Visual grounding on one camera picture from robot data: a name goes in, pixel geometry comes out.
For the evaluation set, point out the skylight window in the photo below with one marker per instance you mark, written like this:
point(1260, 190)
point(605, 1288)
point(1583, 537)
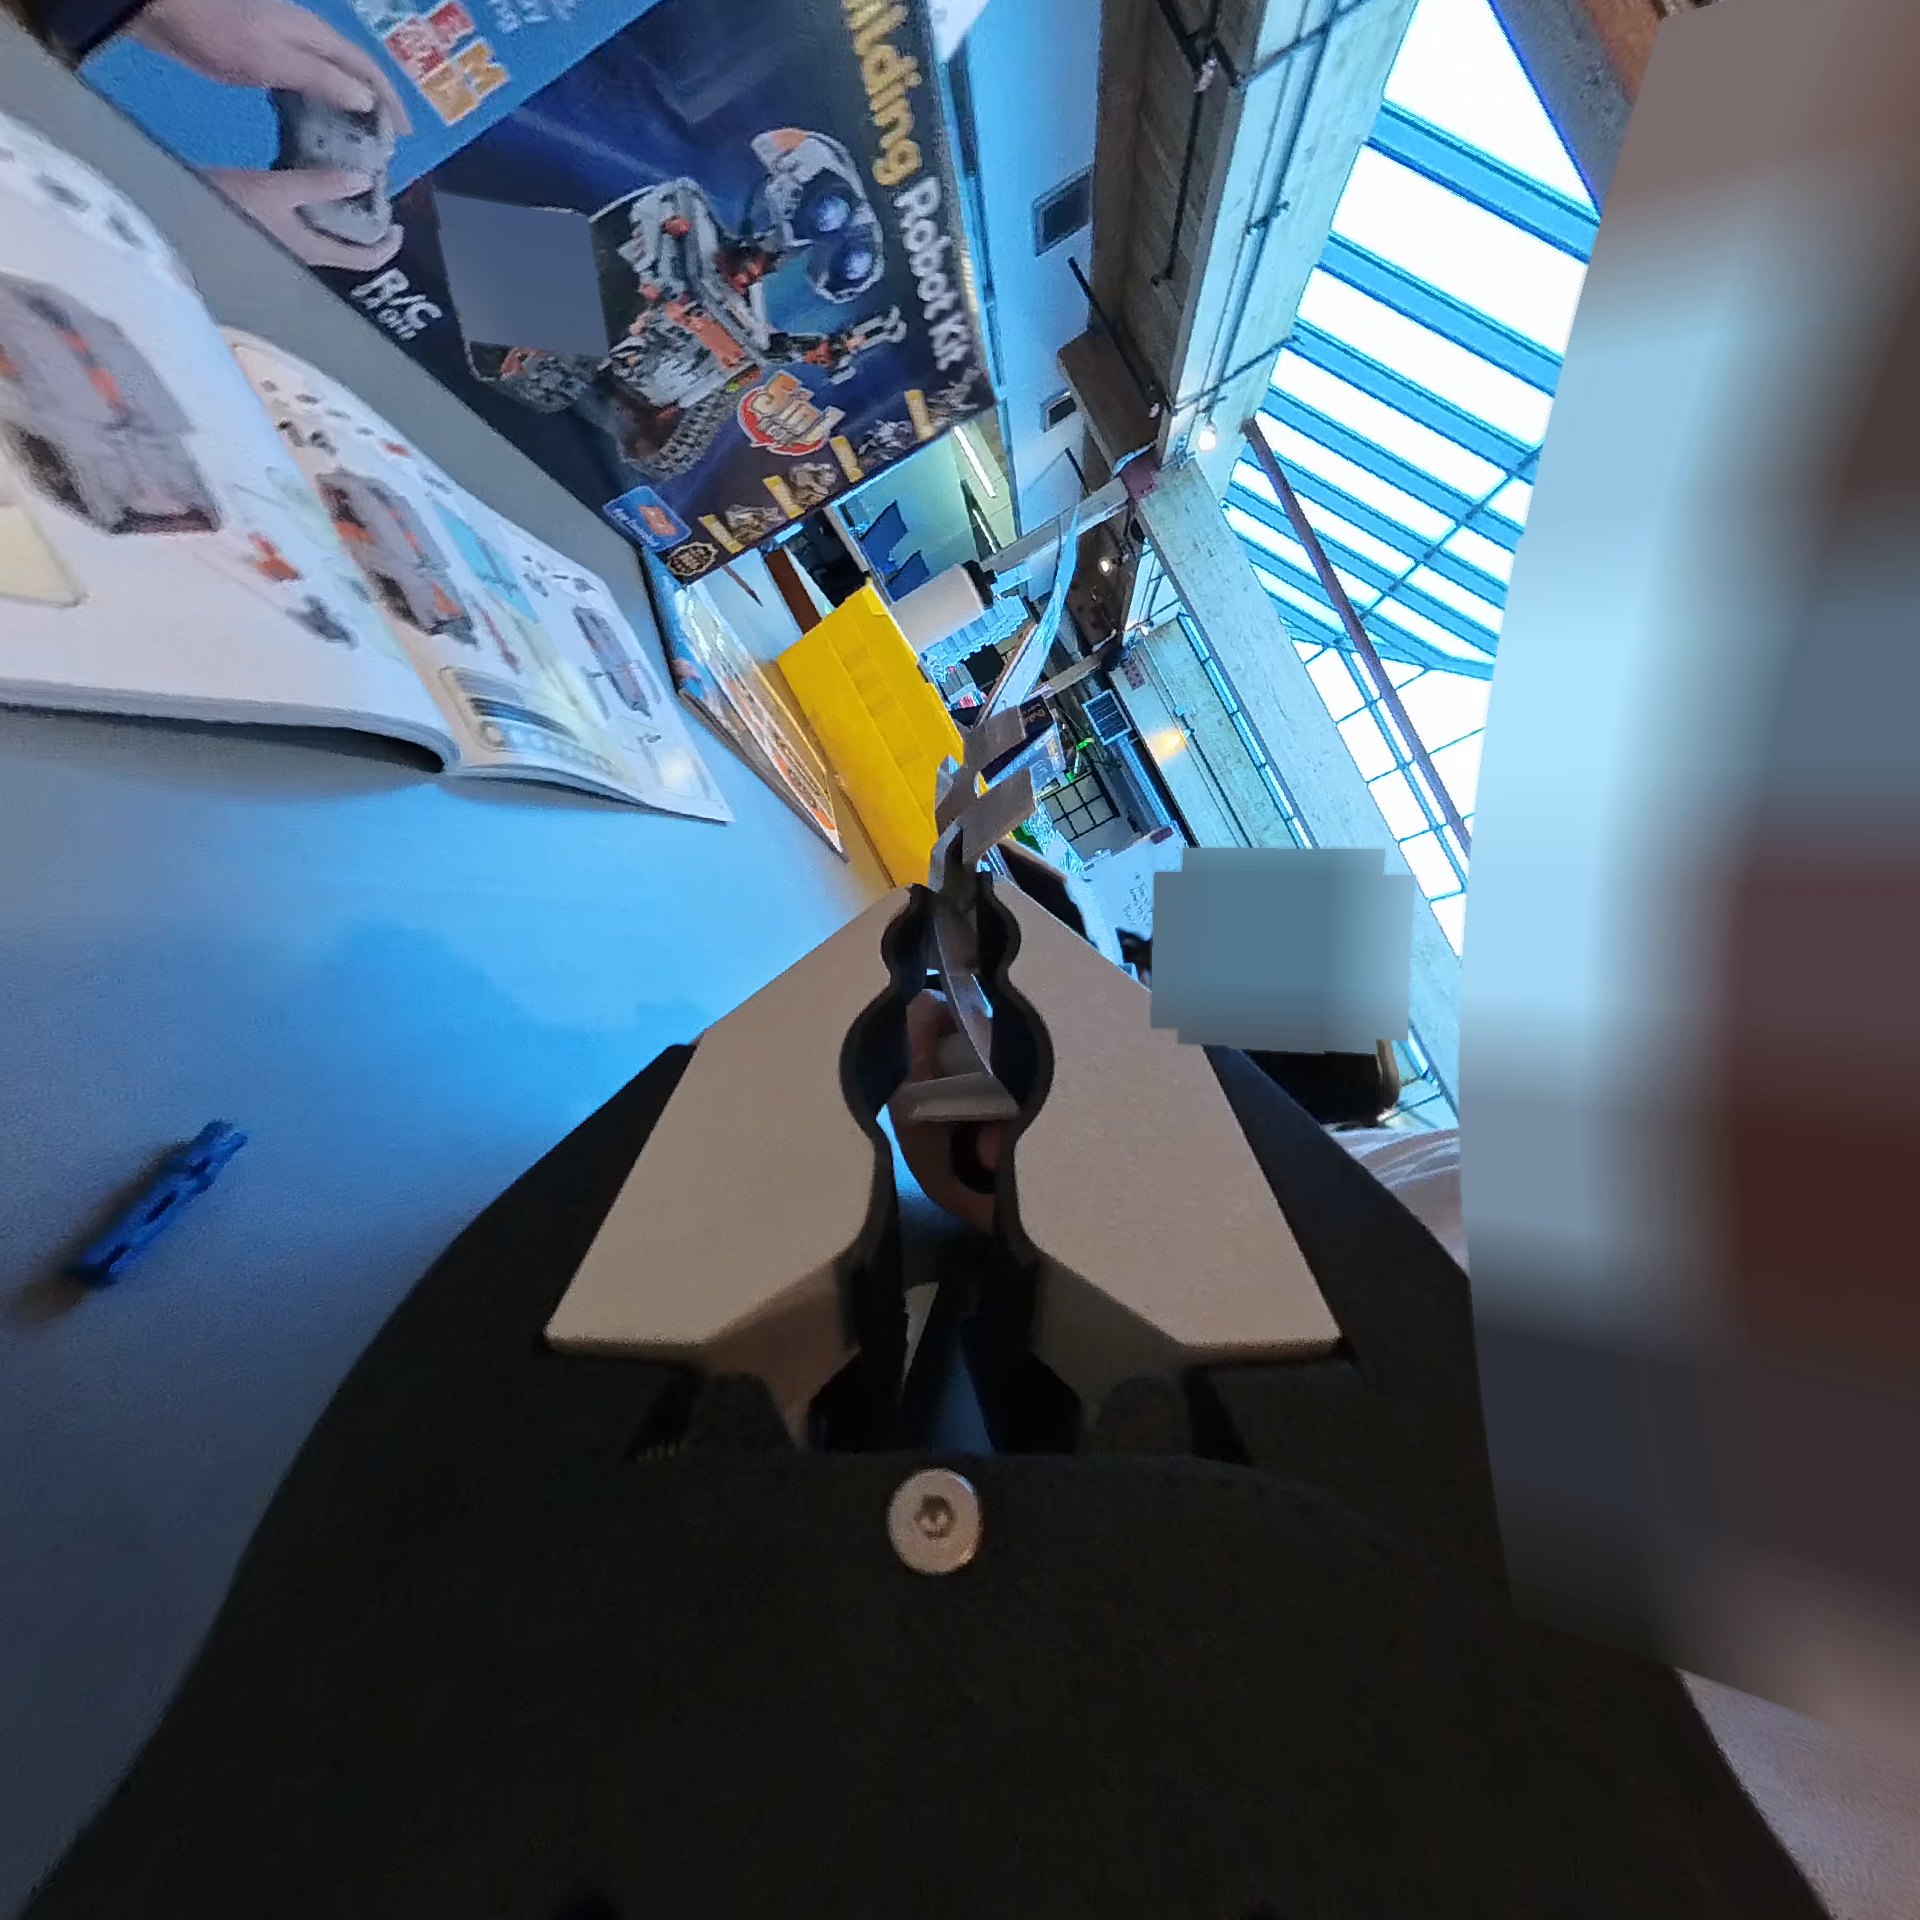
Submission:
point(1426, 376)

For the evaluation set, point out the blue connector pin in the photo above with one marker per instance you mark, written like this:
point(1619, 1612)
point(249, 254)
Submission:
point(151, 1209)

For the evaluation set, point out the person's right hand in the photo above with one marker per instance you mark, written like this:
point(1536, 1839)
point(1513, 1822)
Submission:
point(944, 1176)

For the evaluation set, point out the blue cover booklet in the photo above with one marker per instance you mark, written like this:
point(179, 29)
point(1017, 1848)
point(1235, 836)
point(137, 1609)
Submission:
point(675, 630)

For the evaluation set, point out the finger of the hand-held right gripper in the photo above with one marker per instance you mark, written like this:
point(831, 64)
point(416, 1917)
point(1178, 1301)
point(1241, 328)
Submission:
point(1007, 750)
point(989, 824)

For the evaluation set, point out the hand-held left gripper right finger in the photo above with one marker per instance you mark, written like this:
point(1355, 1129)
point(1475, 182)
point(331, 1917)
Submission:
point(1171, 1200)

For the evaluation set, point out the open instruction booklet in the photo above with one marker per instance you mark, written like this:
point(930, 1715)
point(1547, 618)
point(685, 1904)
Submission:
point(303, 598)

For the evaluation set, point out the grey desk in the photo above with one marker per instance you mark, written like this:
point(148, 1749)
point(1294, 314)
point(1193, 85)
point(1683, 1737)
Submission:
point(378, 973)

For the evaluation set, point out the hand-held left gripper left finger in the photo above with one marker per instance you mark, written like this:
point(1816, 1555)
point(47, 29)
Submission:
point(718, 1200)

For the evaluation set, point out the robot kit box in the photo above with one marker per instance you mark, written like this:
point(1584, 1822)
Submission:
point(718, 153)

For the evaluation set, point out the yellow plastic bin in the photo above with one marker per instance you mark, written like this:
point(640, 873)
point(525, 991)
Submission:
point(871, 720)

